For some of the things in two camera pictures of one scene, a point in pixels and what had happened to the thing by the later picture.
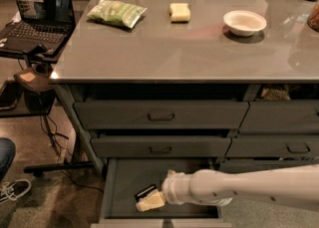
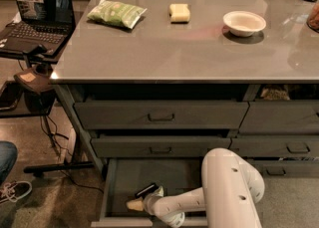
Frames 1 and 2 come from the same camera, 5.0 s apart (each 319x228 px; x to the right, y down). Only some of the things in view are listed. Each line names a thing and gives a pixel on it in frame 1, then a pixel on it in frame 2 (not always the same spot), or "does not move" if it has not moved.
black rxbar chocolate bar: (139, 195) does not move
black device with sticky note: (34, 79) does not move
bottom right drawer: (247, 165) does not move
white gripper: (170, 187) → (151, 199)
